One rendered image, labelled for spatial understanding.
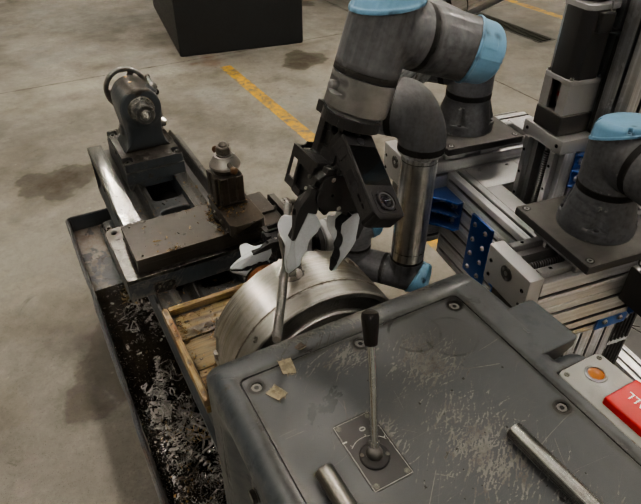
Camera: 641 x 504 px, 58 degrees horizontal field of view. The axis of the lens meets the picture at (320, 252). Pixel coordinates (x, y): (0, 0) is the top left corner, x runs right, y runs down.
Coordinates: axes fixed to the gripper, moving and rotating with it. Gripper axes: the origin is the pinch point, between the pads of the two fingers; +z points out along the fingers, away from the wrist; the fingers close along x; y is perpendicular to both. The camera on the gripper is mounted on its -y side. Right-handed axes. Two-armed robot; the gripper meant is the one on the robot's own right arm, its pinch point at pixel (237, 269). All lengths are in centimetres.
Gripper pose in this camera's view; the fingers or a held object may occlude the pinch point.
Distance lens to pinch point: 121.2
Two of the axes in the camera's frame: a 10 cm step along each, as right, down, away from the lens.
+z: -8.8, 2.9, -3.8
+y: -4.7, -5.4, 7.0
